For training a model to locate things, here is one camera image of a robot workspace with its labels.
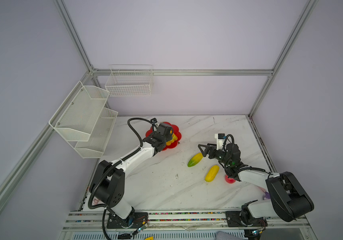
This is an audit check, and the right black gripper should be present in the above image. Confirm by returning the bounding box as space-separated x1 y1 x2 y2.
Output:
198 142 232 168

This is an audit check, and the yellow fake banana bunch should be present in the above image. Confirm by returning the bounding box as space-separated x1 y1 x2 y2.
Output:
166 134 178 146

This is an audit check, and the green yellow fake mango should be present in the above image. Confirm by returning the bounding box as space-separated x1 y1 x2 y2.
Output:
188 153 203 168

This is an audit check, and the yellow fake fruit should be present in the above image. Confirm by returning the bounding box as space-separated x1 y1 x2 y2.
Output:
205 165 220 183

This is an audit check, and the red fake apple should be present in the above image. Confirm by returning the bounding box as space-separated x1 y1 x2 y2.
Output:
225 176 236 184

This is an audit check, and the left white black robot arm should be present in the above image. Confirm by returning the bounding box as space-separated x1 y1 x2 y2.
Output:
87 118 174 220

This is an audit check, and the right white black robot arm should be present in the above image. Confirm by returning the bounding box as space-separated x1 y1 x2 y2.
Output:
198 144 314 226

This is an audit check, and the red flower-shaped fruit bowl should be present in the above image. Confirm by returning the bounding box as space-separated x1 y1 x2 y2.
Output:
142 122 182 154

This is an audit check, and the white mesh two-tier shelf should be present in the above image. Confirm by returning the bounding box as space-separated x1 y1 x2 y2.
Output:
48 82 118 159

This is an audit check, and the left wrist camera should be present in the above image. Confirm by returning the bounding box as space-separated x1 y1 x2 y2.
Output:
150 118 159 128

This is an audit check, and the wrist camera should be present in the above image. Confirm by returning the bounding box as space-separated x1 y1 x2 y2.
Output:
150 118 159 128
215 134 226 150

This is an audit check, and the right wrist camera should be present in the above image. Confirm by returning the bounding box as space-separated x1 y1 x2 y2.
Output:
215 134 226 150

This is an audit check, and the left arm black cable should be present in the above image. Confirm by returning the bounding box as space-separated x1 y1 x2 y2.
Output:
127 117 155 148

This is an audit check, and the white wire wall basket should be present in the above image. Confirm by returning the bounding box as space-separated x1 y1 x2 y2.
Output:
105 65 153 97

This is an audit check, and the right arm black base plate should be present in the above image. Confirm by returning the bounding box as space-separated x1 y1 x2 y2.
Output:
225 210 268 228

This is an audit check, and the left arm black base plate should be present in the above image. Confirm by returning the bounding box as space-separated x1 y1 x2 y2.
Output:
106 212 148 229

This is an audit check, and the aluminium front mounting rail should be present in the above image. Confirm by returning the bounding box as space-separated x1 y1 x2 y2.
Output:
62 210 311 232

